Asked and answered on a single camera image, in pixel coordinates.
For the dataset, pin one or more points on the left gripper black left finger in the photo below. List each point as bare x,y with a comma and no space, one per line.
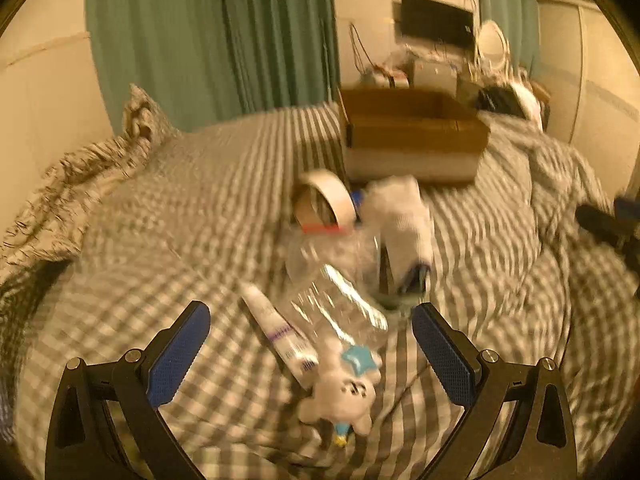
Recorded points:
83,442

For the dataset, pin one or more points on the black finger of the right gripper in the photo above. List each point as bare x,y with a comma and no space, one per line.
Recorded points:
604,227
627,209

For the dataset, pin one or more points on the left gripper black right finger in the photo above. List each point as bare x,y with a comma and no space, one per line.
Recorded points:
520,411

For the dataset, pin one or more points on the white plush toy blue star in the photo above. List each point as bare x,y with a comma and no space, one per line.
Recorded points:
344,390

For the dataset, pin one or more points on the white toothpaste tube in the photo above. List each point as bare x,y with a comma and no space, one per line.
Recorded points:
296,352

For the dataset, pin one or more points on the clear plastic bottle red cap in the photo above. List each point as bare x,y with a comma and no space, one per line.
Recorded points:
332,278

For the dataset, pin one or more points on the brown packing tape roll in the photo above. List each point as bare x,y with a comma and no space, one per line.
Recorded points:
320,198

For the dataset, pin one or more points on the white sliding wardrobe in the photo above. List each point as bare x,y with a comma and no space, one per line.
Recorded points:
594,89

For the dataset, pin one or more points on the black bag on chair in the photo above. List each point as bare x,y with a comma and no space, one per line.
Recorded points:
512,99

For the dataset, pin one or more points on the checked pillow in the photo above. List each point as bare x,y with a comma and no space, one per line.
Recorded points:
52,223

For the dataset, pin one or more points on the brown cardboard box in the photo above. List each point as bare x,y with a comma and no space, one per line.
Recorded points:
396,132

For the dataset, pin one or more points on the white oval vanity mirror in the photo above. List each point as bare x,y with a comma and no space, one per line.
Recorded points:
492,48

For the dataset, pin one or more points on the grey mini fridge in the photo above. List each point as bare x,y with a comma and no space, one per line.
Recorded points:
435,75

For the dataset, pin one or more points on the green curtain by wardrobe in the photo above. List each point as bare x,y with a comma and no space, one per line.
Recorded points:
519,22

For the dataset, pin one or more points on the large green curtain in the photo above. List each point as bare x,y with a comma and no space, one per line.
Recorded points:
206,61

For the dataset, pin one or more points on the black wall television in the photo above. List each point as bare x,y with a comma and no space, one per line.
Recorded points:
439,22

